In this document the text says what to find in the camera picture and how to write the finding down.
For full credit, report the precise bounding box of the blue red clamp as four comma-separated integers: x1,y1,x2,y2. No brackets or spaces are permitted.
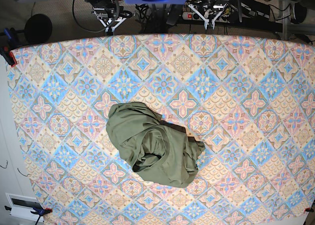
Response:
0,28,17,67
4,206,52,224

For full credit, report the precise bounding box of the blue red clamp lower left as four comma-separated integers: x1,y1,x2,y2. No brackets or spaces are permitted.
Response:
4,206,52,224

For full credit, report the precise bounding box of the white floor outlet box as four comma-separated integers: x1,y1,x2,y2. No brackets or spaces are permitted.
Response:
4,193,41,222

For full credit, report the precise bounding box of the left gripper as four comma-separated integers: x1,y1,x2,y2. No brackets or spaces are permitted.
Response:
188,0,228,30

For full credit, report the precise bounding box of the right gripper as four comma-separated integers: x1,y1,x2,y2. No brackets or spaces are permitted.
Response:
92,6,131,35

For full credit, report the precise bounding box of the red clamp lower right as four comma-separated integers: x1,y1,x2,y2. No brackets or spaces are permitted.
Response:
305,208,314,213

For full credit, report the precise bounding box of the blue red clamp upper left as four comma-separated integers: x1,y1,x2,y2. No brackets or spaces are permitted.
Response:
0,28,17,67

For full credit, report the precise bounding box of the white power strip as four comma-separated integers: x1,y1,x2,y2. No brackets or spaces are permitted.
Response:
178,11,229,24

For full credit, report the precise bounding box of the patterned tablecloth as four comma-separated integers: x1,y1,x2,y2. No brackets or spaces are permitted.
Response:
6,34,315,225

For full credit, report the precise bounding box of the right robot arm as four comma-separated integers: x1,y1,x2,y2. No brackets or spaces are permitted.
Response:
72,0,133,35

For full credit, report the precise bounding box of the olive green t-shirt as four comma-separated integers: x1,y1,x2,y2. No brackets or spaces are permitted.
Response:
106,102,205,188

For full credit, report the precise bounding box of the black round stool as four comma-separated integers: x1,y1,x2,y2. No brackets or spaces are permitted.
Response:
24,14,52,45

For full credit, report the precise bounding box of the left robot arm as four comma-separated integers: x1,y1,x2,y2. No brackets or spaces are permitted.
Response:
187,0,234,30

